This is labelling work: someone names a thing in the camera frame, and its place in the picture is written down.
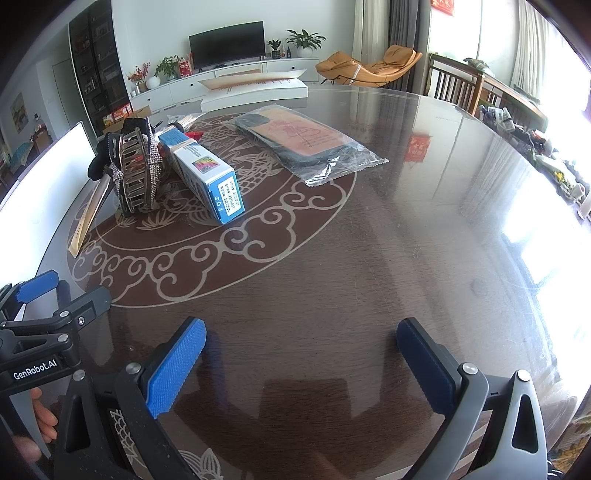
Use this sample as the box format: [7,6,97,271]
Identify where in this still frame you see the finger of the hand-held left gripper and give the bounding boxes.
[0,270,71,320]
[0,286,112,336]

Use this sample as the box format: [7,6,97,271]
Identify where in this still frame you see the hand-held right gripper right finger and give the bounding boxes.
[396,316,550,480]

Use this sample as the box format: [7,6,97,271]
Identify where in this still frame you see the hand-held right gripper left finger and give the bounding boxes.
[55,316,208,480]

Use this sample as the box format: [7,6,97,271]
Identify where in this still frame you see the gold box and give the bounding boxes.
[67,178,114,258]

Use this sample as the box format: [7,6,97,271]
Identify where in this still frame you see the rhinestone hair claw clip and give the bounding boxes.
[107,117,163,219]

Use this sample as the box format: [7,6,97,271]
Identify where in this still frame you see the blue and white carton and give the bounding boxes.
[158,129,245,225]

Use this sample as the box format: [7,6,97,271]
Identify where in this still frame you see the person's left hand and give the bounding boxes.
[11,387,59,463]

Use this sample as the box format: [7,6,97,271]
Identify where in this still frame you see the white panel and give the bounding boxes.
[0,121,100,287]

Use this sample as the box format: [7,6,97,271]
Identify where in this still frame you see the yellow boxes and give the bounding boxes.
[102,105,132,127]

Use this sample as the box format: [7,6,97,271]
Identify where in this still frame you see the dark glass display cabinet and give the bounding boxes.
[69,0,132,139]

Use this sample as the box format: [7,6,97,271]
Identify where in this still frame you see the red flowers in white vase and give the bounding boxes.
[127,64,161,90]

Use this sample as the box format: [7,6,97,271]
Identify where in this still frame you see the white tv cabinet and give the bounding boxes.
[129,56,320,114]

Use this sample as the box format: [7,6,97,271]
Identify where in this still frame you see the clutter of small bottles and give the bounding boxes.
[478,104,591,204]

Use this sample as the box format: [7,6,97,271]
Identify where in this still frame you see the leafy green potted plant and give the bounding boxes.
[154,55,183,83]

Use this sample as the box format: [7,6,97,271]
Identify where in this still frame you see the phone case in clear bag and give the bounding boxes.
[228,105,389,188]

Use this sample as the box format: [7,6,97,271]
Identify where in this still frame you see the open white flat box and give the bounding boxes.
[198,68,309,113]

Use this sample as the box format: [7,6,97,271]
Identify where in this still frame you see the wooden bench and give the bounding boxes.
[478,71,550,132]

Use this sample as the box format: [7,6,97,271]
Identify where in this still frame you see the wooden slatted chair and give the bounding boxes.
[427,53,485,116]

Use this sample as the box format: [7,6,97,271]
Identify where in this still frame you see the black television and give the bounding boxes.
[189,21,267,70]

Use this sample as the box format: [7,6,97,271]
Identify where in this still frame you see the orange lounge chair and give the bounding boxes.
[316,45,423,89]

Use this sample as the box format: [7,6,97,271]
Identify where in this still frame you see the grey and white curtains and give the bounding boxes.
[355,0,430,93]

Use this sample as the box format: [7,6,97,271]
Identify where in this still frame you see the sheer white curtain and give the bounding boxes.
[512,0,555,88]

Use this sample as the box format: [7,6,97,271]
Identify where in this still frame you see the large green potted plant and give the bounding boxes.
[286,29,327,58]

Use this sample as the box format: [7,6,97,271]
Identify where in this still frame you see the framed wall picture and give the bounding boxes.
[10,92,29,132]

